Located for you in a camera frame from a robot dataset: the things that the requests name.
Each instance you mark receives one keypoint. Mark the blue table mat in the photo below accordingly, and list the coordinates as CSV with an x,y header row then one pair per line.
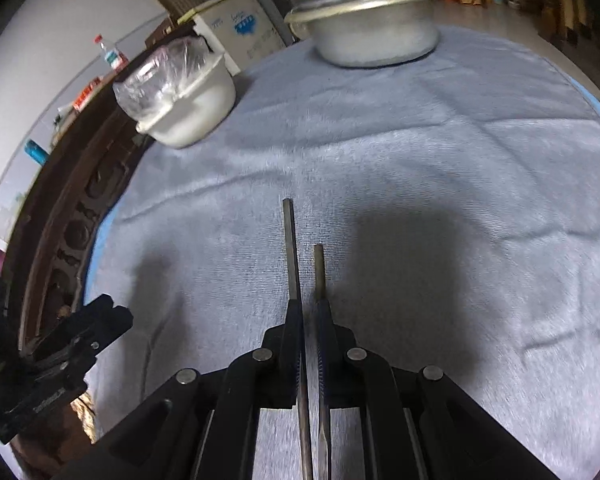
x,y
94,260

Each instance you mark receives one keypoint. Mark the white box with blue print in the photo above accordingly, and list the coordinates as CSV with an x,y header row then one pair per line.
x,y
240,25

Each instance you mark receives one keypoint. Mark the plastic bottle with red cap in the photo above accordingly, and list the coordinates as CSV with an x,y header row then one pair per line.
x,y
111,52

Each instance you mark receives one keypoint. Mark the grey towel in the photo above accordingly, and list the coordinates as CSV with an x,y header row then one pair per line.
x,y
405,185

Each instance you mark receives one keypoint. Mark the small blue can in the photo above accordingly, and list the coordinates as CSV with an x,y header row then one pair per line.
x,y
36,151

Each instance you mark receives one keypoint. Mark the red and white packet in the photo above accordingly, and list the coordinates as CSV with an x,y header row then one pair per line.
x,y
87,94

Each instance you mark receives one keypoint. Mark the white enamel pot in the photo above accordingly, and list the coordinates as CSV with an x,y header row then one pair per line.
x,y
195,115

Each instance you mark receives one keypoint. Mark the clear plastic bag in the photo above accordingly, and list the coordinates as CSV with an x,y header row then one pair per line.
x,y
160,77

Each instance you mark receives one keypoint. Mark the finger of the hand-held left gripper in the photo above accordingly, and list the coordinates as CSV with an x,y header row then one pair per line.
x,y
87,315
112,325

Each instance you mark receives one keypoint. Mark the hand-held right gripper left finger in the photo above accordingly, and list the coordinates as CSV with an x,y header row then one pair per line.
x,y
292,330

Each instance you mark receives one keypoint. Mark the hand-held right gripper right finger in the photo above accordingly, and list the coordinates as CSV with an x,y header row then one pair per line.
x,y
326,330

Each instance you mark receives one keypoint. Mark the carved dark wooden chair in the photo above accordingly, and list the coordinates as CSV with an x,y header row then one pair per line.
x,y
65,220

